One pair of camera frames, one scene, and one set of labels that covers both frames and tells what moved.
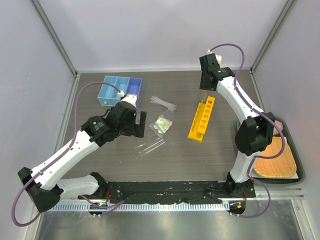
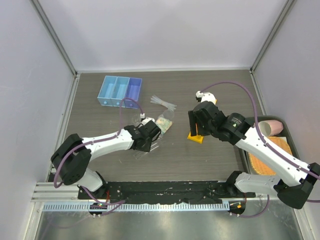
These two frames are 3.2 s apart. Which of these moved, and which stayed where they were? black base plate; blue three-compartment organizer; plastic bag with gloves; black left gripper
Moved: black left gripper
Stayed: plastic bag with gloves; black base plate; blue three-compartment organizer
